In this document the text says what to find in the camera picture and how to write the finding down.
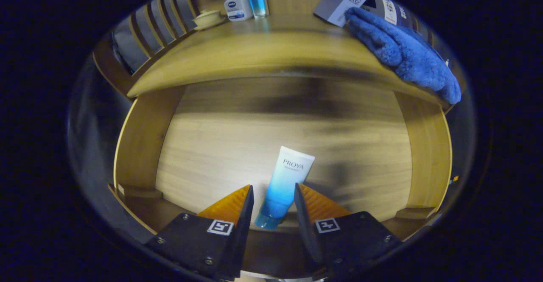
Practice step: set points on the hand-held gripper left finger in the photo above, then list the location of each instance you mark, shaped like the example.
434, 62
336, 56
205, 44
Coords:
242, 231

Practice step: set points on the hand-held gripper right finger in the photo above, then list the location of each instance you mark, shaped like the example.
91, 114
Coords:
305, 227

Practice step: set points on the blue and white tube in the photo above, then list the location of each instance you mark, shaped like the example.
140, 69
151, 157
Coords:
284, 180

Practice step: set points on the wooden drawer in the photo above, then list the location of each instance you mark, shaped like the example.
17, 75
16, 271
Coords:
220, 146

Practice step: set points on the wooden countertop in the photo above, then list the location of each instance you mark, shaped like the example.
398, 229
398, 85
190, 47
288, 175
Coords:
254, 53

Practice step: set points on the blue towel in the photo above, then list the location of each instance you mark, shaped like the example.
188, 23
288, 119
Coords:
403, 48

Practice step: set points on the small beige lidded cup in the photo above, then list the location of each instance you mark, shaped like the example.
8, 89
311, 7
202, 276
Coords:
208, 19

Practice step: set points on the black backdrop cloth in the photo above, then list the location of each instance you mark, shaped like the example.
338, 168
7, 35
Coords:
126, 46

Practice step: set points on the white lotion bottle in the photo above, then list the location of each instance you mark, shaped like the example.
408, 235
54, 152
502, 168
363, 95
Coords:
237, 8

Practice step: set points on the grey book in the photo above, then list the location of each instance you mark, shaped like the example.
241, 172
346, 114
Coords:
335, 4

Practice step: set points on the white spine book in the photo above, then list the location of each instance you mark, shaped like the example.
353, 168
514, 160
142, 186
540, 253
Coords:
388, 10

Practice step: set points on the dark blue book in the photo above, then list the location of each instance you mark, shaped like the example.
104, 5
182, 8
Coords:
407, 17

